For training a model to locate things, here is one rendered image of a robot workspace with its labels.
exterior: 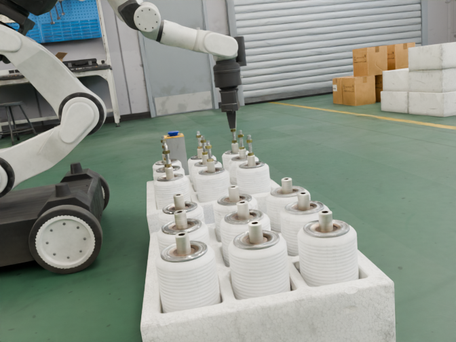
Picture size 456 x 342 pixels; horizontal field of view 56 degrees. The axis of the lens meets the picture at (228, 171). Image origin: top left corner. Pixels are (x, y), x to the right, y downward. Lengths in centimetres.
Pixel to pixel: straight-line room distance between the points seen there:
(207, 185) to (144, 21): 51
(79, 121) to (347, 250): 99
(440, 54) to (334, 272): 303
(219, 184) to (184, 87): 520
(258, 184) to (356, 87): 374
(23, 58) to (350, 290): 116
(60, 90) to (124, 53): 484
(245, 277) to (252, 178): 55
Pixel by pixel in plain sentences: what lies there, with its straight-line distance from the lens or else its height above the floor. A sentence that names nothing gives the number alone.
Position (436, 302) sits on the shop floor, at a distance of 104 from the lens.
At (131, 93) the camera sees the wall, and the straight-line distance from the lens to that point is 630.
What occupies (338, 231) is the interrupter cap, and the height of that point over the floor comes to 25.
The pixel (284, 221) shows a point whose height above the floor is 24.
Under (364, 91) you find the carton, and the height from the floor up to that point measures 14.
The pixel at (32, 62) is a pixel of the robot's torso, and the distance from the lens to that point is 148.
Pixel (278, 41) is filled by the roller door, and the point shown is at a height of 87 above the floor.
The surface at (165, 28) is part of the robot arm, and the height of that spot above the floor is 67.
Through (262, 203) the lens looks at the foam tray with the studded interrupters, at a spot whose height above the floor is 16.
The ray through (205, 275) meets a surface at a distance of 67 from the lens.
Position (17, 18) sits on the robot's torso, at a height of 75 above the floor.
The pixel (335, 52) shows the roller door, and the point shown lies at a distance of 698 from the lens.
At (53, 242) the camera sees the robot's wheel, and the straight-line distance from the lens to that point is 135.
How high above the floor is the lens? 52
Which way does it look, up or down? 13 degrees down
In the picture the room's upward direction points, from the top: 7 degrees counter-clockwise
